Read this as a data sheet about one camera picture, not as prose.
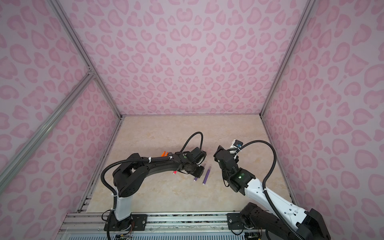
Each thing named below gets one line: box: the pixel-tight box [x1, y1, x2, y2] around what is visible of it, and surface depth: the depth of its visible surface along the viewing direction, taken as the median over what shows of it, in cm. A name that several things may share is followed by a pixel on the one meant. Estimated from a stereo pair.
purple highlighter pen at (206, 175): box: [202, 166, 212, 186], surface depth 90 cm
